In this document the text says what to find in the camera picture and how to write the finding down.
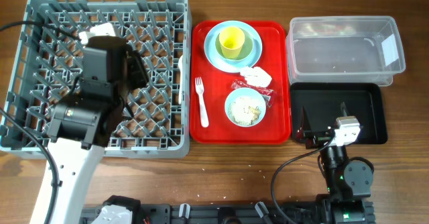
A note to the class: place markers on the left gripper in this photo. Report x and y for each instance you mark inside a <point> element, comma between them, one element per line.
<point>136,66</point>

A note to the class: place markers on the clear plastic waste bin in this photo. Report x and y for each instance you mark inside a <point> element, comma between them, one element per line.
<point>359,48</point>

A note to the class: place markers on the red snack wrapper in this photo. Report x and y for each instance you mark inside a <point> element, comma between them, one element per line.
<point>267,94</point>

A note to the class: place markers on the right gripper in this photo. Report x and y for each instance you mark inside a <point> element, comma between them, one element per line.
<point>318,139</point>

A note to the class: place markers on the white plastic fork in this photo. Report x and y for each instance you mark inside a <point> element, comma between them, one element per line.
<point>200,91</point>

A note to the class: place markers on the light green bowl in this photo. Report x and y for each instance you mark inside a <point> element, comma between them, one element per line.
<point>245,51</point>

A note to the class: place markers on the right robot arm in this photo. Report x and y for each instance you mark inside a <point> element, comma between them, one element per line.
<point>348,180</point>

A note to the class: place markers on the yellow plastic cup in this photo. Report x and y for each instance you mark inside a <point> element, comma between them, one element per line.
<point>231,39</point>

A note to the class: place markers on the light blue small bowl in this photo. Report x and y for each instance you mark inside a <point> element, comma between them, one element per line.
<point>248,93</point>

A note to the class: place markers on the white plastic spoon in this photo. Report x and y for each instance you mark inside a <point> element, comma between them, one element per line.
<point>180,67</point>

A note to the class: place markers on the black plastic waste tray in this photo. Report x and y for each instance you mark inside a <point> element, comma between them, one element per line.
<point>322,103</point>

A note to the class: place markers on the light blue plate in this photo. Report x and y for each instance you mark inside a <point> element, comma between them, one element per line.
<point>213,56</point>

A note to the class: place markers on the white paper napkin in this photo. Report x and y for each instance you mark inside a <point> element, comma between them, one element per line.
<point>256,76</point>

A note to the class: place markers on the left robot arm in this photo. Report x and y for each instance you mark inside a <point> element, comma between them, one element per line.
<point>82,123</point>

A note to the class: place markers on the rice and food scraps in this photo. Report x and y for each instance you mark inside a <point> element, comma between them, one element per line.
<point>244,111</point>

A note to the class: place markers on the grey plastic dishwasher rack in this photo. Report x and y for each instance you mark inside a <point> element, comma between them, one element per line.
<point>49,57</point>

